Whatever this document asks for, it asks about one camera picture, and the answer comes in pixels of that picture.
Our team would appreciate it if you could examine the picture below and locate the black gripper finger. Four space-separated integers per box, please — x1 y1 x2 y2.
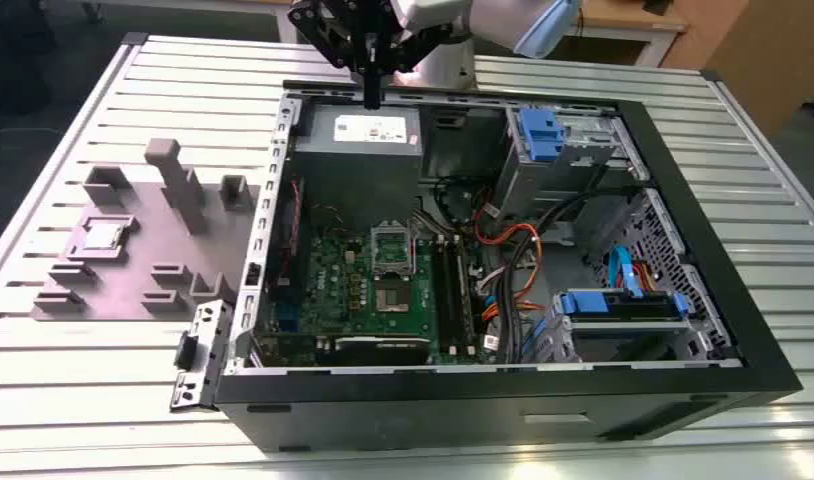
373 0 449 110
288 0 376 109

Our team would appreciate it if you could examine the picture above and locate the silver CPU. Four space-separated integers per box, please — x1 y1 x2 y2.
85 221 127 250

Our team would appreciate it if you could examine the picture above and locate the CPU socket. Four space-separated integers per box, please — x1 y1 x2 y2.
372 279 414 315

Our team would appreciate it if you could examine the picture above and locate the white framed desk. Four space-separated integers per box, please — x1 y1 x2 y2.
79 0 304 45

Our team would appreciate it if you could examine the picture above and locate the grey power supply unit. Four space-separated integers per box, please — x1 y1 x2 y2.
292 103 428 226

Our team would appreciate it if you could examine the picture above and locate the blue plastic drive carrier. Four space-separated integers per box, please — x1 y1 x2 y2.
520 107 569 163

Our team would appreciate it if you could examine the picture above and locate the tall silver drive cage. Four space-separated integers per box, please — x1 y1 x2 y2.
497 102 653 217

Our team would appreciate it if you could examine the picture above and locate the wooden desk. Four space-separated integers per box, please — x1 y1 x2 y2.
560 0 691 69

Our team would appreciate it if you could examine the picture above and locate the metal socket cover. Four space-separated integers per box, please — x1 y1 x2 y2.
369 220 420 279

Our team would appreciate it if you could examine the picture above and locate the black office chair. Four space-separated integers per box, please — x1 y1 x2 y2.
0 0 57 117

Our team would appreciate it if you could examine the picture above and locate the green motherboard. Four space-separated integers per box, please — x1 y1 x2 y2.
264 219 500 367

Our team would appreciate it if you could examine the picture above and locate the black RAM slot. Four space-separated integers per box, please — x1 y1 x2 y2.
430 233 457 352
448 233 481 352

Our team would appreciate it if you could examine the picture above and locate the grey parts rack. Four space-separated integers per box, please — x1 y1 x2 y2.
31 138 266 322

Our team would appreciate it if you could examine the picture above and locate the wooden cabinet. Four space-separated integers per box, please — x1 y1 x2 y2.
661 0 814 137

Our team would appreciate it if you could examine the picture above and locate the black disk in blue carrier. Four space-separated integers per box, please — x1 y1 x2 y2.
557 289 693 324

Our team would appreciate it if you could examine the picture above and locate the black graphics card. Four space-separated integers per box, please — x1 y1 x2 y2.
253 332 432 368

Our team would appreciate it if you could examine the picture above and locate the low silver disk bay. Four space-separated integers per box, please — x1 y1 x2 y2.
550 292 723 365

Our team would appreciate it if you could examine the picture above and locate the black PC case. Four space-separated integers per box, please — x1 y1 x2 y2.
213 78 804 454

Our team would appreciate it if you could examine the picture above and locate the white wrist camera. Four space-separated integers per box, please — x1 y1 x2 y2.
386 0 480 36

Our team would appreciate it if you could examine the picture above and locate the orange wire bundle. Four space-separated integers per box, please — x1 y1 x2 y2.
474 223 546 324

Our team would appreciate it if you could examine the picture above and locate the blue flat wire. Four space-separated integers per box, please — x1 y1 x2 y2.
609 246 652 301

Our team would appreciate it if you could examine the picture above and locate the thick black cable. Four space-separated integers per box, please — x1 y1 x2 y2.
494 185 644 364

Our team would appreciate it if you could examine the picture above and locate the grey card retainer bracket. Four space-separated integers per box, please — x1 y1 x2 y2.
170 298 234 414

